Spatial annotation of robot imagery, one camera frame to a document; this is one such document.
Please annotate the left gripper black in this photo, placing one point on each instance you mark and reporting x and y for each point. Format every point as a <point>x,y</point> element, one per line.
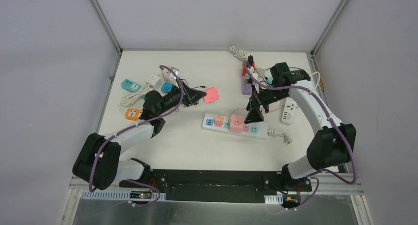
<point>185,95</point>

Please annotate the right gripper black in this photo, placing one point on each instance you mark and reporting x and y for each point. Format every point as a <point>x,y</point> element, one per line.
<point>254,115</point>

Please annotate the blue plug adapter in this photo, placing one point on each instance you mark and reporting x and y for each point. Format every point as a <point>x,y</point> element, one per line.
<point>166,87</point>

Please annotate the purple power strip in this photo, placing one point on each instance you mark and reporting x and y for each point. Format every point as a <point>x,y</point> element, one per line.
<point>246,88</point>

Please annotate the orange power strip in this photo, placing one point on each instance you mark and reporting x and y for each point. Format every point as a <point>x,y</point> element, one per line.
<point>133,114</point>

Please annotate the red cube socket adapter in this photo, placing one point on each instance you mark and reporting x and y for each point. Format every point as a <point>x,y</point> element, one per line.
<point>243,70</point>

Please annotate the small orange pink adapter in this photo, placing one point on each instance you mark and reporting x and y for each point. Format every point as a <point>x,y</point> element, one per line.
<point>218,120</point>

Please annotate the teal power strip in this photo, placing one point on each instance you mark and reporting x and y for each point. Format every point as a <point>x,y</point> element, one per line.
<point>134,88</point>

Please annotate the small white power strip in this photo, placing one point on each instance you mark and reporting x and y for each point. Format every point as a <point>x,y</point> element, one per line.
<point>290,105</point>

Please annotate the long white power strip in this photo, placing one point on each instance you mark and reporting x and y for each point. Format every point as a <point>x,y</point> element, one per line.
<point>259,130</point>

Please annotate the black mounting base plate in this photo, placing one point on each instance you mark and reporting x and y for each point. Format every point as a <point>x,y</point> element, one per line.
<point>220,186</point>

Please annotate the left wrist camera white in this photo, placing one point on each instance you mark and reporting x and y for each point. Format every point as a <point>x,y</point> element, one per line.
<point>171,75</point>

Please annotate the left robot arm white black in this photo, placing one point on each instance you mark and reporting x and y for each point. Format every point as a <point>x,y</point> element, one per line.
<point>99,163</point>

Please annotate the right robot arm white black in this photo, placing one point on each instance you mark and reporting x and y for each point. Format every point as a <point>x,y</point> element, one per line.
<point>333,141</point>

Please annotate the light pink cube adapter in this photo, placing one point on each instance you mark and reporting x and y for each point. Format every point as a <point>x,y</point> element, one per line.
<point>236,123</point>

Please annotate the white cube adapter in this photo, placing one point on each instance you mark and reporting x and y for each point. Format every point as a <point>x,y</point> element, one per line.
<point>154,81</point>

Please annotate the pink cube socket adapter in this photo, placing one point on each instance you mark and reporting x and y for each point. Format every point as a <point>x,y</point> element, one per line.
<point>211,96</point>

